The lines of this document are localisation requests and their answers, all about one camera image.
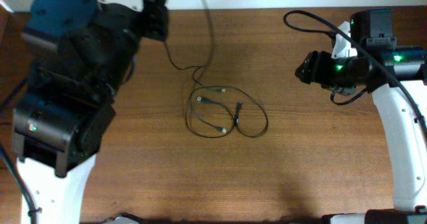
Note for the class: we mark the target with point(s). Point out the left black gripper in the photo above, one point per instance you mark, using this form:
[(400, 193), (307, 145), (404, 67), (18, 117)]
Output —
[(155, 18)]

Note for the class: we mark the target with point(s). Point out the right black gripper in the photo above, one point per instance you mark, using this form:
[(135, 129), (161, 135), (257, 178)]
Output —
[(315, 63)]

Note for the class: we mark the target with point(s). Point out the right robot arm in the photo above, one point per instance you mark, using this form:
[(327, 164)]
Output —
[(366, 59)]

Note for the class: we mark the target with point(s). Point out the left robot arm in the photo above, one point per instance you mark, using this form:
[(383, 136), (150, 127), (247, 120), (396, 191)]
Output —
[(84, 51)]

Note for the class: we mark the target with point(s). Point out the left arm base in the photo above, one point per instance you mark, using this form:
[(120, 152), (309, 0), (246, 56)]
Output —
[(123, 218)]

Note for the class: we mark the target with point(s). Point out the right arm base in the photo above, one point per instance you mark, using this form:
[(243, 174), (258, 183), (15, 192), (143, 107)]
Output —
[(374, 216)]

